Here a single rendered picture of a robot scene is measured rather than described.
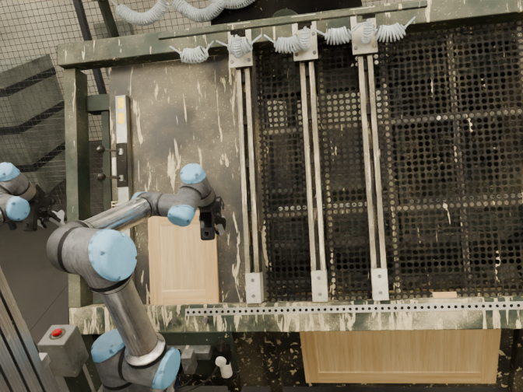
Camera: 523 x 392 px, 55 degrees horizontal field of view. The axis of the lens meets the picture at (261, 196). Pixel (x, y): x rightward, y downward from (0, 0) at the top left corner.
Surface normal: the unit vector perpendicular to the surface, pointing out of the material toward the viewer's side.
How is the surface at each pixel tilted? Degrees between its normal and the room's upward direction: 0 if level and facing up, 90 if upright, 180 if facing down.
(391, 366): 90
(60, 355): 90
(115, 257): 83
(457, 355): 90
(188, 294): 60
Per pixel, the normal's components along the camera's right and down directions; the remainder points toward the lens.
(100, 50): -0.18, -0.06
